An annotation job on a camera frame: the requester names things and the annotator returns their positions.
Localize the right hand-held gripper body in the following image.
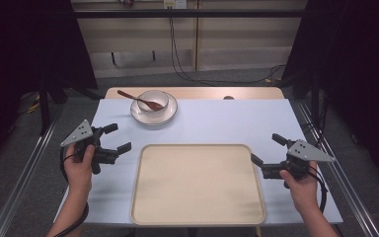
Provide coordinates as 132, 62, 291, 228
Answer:
261, 139, 337, 181

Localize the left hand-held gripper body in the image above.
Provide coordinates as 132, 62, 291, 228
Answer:
60, 118, 119, 176

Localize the person's right hand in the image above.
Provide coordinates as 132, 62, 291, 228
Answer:
278, 160, 319, 213

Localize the person's left hand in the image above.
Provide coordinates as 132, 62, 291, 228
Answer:
63, 143, 96, 196

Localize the brown wooden spoon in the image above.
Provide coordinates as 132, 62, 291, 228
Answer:
116, 89, 166, 113

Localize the black metal stand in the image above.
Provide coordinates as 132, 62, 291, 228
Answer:
38, 78, 51, 136

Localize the white plate with dark rim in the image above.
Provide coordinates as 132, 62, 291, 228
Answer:
129, 92, 179, 127

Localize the light blue table mat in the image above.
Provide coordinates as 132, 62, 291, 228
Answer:
52, 98, 344, 227

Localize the white bowl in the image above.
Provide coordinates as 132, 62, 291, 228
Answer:
136, 89, 171, 115

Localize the beige tray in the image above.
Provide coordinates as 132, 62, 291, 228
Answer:
129, 143, 267, 227

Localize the black curtain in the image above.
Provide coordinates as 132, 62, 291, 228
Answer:
280, 0, 379, 191
0, 0, 99, 177

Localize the black horizontal bar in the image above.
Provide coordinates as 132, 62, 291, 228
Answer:
73, 8, 306, 20

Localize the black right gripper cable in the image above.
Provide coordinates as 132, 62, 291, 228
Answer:
308, 165, 329, 214

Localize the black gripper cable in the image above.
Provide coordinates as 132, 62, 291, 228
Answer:
308, 165, 329, 214
53, 146, 91, 237

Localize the aluminium rail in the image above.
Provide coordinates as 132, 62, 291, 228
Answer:
295, 99, 379, 237
0, 104, 66, 237

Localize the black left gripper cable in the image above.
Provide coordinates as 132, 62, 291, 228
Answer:
53, 146, 91, 237

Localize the black hanging cable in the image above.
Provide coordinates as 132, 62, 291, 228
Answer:
168, 16, 288, 86

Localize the white wall socket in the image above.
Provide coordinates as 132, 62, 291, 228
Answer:
163, 0, 189, 10

